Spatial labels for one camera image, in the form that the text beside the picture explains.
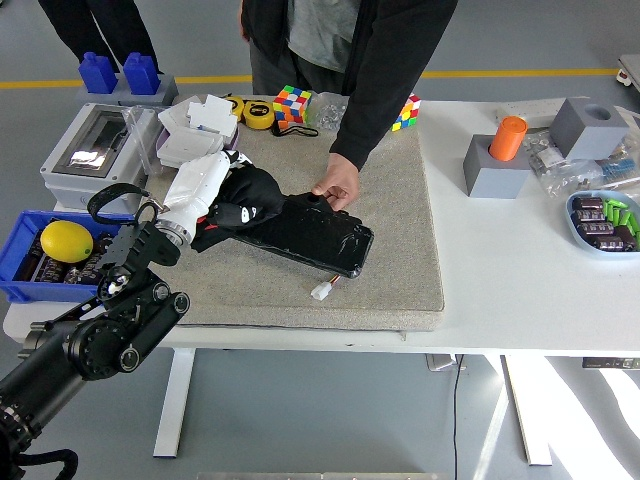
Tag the multicolour puzzle cube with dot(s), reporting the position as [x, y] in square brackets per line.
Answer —
[291, 104]
[407, 115]

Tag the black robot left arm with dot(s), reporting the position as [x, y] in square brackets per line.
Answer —
[95, 345]

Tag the white table leg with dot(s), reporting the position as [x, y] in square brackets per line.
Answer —
[527, 410]
[172, 400]

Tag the grey block holder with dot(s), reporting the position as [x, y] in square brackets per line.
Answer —
[492, 177]

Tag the clear bag of metal parts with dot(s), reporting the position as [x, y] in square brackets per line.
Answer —
[542, 155]

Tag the grey block with round hole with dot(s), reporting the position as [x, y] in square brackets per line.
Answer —
[580, 130]

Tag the grey electrical enclosure box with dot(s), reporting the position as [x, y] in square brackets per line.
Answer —
[65, 150]

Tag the clear bag of screws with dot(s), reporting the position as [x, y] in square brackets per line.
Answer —
[327, 112]

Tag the white switch box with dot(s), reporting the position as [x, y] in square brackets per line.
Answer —
[190, 145]

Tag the purple tray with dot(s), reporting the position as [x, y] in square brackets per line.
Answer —
[231, 145]

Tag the blue plastic bin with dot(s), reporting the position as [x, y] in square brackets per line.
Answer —
[12, 292]

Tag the yellow lemon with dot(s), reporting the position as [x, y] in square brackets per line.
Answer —
[66, 241]

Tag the person's left hand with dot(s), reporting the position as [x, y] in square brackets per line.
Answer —
[342, 180]

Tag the white perforated strip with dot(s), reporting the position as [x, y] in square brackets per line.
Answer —
[525, 109]

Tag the orange cylinder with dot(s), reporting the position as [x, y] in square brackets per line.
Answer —
[507, 139]

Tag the clear bag of blue resistors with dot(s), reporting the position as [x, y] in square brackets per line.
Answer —
[620, 167]

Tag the green battery cell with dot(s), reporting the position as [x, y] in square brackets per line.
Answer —
[609, 210]
[620, 206]
[626, 219]
[635, 224]

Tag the blue plastic block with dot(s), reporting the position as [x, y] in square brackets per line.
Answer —
[98, 73]
[142, 75]

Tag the yellow tape measure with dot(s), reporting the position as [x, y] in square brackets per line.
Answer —
[258, 115]
[236, 106]

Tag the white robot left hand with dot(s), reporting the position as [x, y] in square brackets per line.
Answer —
[197, 185]

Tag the grey-brown mat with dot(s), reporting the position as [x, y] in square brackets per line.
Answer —
[390, 250]

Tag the light blue bowl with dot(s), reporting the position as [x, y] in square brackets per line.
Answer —
[575, 235]

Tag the grey box under table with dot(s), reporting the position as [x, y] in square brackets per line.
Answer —
[442, 361]

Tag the large clear plastic bag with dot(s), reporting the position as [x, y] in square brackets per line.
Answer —
[570, 177]

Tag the grey block base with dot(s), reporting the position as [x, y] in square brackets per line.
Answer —
[169, 92]

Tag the table height control panel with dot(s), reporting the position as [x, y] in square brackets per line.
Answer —
[610, 363]

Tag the white folded cardboard box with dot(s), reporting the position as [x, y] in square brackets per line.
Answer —
[212, 115]

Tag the person in background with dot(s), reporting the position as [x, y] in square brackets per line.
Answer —
[110, 30]

